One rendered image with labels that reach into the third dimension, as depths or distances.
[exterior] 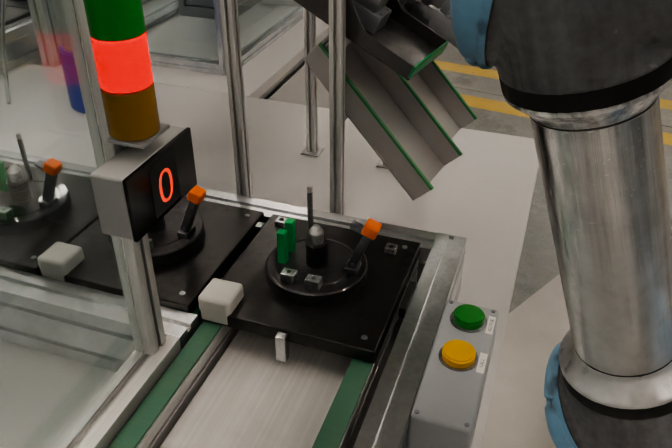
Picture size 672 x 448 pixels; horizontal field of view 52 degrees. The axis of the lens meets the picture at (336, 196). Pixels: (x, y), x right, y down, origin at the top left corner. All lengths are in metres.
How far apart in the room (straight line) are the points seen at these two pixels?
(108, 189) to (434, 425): 0.43
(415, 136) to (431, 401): 0.51
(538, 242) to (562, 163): 2.31
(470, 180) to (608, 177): 0.93
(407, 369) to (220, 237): 0.36
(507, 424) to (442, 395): 0.15
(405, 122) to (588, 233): 0.68
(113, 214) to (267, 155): 0.82
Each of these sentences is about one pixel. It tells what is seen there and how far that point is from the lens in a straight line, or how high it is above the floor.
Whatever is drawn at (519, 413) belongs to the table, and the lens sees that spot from 0.96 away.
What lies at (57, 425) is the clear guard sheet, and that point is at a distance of 0.79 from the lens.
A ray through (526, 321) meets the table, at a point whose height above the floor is 0.86.
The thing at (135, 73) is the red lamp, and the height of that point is 1.33.
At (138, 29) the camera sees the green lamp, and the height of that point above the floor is 1.37.
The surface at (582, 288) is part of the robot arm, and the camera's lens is 0.57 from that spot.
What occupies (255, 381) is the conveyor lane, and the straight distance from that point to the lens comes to 0.90.
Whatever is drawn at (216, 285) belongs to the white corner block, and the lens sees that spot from 0.93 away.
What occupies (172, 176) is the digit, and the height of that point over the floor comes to 1.20.
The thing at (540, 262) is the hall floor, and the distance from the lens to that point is 2.70.
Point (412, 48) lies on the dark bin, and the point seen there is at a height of 1.20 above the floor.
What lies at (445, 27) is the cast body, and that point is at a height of 1.25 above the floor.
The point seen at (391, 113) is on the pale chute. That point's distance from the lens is 1.16.
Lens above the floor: 1.57
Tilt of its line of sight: 32 degrees down
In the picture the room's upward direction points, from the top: straight up
